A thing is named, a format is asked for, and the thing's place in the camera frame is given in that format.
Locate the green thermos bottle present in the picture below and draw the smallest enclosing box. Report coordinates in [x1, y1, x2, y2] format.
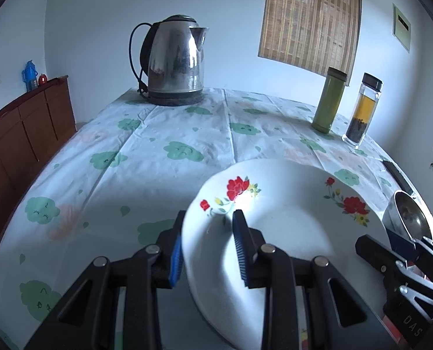
[311, 67, 348, 134]

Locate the glass tea bottle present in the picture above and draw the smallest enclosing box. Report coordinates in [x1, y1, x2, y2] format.
[342, 72, 383, 149]

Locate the black kettle base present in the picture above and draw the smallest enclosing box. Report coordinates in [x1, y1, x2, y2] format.
[144, 90, 203, 107]

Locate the white tablecloth with green clouds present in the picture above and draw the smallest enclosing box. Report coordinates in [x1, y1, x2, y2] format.
[0, 87, 426, 350]

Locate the stainless steel electric kettle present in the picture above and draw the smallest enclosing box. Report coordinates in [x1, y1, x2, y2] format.
[129, 15, 210, 95]

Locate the bamboo window blind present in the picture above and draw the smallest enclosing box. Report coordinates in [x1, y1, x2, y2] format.
[257, 0, 363, 78]

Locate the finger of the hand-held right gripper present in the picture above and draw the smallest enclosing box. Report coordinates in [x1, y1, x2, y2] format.
[388, 229, 433, 263]
[355, 234, 408, 274]

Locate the blue water bottle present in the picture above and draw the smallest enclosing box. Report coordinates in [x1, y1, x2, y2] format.
[22, 60, 38, 92]

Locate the black smartphone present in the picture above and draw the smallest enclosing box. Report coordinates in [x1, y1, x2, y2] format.
[382, 160, 416, 195]

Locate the framed wall panel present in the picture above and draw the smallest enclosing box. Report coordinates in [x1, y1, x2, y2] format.
[392, 3, 412, 55]

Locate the brown wooden sideboard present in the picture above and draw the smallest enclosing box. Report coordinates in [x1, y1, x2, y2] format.
[0, 75, 77, 249]

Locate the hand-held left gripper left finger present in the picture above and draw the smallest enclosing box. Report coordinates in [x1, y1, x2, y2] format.
[23, 209, 187, 350]

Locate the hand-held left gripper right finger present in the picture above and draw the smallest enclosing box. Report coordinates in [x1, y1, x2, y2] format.
[232, 209, 399, 350]

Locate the white plate with red flowers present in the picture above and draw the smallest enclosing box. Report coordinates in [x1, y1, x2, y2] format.
[182, 158, 392, 350]

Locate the stainless steel bowl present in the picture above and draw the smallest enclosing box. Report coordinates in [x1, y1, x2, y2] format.
[382, 190, 433, 243]

